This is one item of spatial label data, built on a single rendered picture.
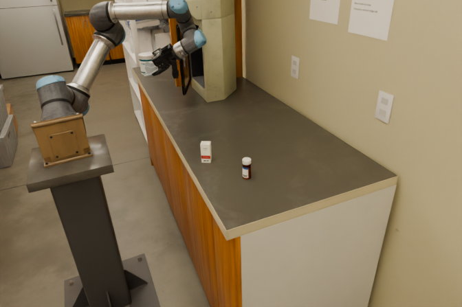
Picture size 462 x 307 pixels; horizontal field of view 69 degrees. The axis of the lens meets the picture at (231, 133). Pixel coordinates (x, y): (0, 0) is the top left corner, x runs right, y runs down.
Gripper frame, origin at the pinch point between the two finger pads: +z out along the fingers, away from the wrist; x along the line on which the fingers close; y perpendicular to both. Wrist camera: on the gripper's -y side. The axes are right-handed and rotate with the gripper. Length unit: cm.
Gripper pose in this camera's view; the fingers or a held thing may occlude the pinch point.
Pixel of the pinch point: (147, 75)
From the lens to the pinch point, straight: 176.1
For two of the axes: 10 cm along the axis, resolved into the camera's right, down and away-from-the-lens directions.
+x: 1.6, 7.2, -6.8
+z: -8.6, 4.4, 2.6
